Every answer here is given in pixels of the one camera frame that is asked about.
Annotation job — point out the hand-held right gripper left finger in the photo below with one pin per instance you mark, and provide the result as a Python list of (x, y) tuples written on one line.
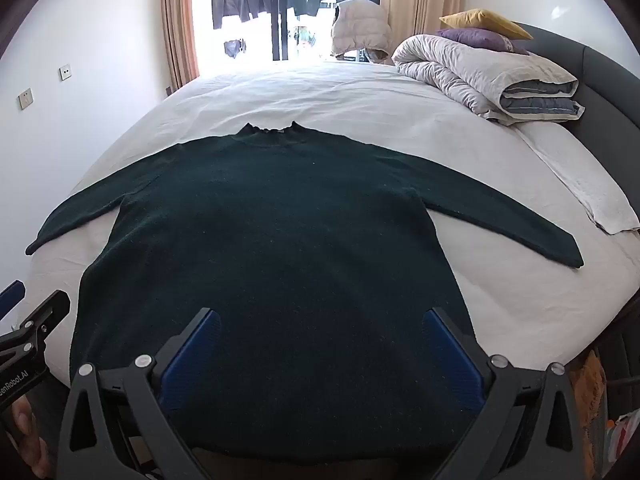
[(192, 355)]

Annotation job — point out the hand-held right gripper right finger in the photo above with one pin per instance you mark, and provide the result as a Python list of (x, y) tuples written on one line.
[(452, 355)]

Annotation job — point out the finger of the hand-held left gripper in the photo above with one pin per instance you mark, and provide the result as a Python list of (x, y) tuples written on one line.
[(42, 317), (12, 297)]

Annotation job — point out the dark green sweater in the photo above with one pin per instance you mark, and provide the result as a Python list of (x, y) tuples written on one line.
[(300, 235)]

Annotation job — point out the person's left hand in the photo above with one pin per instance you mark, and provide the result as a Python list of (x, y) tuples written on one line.
[(25, 435)]

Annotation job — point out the orange bag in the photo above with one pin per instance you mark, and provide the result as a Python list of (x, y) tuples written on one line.
[(590, 395)]

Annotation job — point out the flat white pillow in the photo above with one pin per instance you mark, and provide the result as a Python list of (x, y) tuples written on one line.
[(580, 175)]

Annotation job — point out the folded white duvet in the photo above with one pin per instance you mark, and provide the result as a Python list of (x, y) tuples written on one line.
[(475, 75)]

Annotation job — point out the bed with white sheet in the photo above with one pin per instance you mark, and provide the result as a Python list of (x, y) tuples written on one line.
[(325, 95)]

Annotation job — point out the grey bed headboard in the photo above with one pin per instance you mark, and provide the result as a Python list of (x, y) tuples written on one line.
[(607, 90)]

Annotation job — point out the small hanging dark garment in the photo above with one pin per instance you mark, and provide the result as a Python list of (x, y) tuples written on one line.
[(234, 48)]

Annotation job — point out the purple pillow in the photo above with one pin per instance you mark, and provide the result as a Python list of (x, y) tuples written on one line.
[(475, 39)]

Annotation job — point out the yellow pillow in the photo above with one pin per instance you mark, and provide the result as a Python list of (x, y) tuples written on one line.
[(487, 22)]

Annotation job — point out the white puffer jacket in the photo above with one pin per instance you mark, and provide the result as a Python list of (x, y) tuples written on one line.
[(360, 27)]

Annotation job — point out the hanging dark shirt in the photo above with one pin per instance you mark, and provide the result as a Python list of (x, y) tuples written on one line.
[(235, 7)]

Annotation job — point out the wall socket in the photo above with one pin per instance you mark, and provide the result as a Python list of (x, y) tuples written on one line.
[(25, 99), (66, 72)]

